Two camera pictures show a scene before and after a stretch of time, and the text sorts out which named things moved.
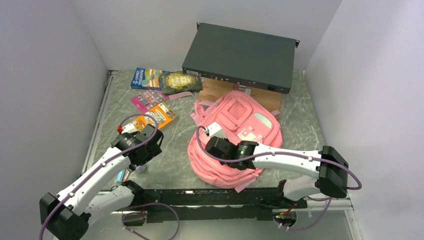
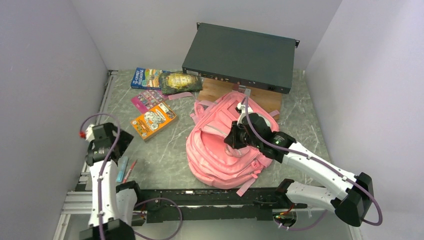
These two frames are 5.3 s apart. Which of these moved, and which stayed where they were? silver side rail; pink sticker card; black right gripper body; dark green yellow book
Moved: black right gripper body
Stayed: dark green yellow book; silver side rail; pink sticker card
